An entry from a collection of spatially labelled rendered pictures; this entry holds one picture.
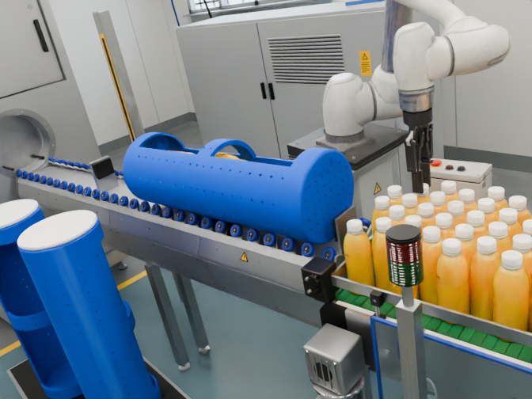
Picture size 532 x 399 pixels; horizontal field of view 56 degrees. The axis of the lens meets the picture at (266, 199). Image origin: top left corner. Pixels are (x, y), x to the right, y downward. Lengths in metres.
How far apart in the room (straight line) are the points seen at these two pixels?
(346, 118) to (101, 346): 1.25
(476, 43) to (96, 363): 1.65
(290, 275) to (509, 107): 2.87
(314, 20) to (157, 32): 4.00
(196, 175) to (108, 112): 5.05
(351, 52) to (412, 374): 2.29
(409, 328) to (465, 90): 3.35
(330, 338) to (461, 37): 0.81
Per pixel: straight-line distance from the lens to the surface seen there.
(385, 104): 1.98
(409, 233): 0.92
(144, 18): 6.92
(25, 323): 2.35
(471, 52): 1.35
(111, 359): 2.05
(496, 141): 4.25
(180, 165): 1.73
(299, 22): 3.33
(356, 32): 3.04
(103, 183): 2.46
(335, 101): 1.93
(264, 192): 1.45
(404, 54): 1.31
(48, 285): 1.90
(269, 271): 1.61
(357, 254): 1.30
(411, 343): 1.05
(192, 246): 1.87
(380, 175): 2.05
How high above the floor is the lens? 1.72
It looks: 24 degrees down
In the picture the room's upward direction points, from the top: 11 degrees counter-clockwise
